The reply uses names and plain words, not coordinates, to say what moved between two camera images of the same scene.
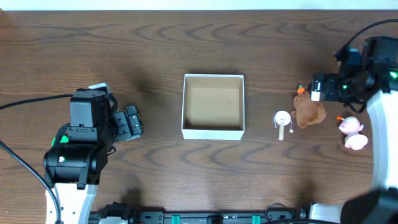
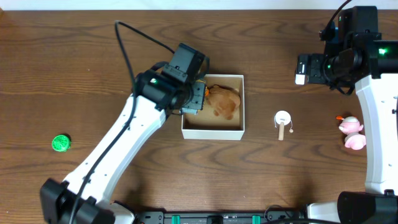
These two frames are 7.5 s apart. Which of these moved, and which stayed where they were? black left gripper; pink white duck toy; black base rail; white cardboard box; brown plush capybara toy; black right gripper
Moved: brown plush capybara toy; black right gripper; black left gripper
Stayed: white cardboard box; black base rail; pink white duck toy
